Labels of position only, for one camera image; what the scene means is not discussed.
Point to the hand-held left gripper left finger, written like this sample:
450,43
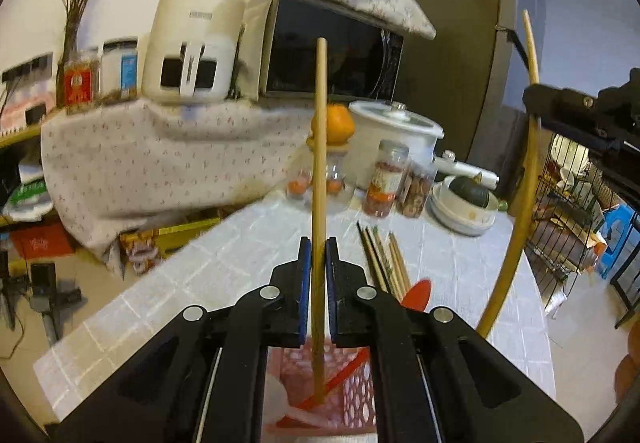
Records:
305,295

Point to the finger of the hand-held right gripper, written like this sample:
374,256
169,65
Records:
562,102
590,135

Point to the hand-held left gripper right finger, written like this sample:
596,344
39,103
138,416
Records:
330,295

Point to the pink plastic basket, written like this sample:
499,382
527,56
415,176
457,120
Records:
350,388

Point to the dark wooden chopstick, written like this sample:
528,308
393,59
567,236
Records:
371,255

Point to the green patterned chopstick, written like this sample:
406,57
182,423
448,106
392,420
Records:
387,260

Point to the red plastic spoon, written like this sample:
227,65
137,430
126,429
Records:
417,295

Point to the white tile pattern tablecloth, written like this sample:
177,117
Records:
210,268

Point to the blue plastic stool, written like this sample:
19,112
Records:
617,233

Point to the white plastic spoon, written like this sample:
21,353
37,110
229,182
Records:
282,398

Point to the clear glass jar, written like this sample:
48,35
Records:
320,183

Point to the red spice jar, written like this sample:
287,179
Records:
386,180

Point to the green squash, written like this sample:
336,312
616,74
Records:
470,190

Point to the clear jar of dried mushrooms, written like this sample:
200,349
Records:
415,190

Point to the stack of white bowls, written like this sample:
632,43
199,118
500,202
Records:
462,215

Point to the yellow cardboard box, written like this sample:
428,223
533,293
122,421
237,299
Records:
165,238

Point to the white pot with lid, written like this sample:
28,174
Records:
400,133

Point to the orange fruit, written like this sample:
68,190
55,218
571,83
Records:
341,123

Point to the floral tablecloth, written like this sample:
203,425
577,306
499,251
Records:
165,158

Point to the microwave oven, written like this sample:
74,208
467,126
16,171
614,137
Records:
330,48

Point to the red box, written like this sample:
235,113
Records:
42,240

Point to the white air fryer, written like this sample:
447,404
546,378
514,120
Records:
192,48

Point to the green white package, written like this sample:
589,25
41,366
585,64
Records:
27,200

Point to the white jar blue label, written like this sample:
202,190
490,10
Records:
119,65

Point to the red label jar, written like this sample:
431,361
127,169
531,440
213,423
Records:
77,80

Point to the black camera stand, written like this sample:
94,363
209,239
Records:
42,295

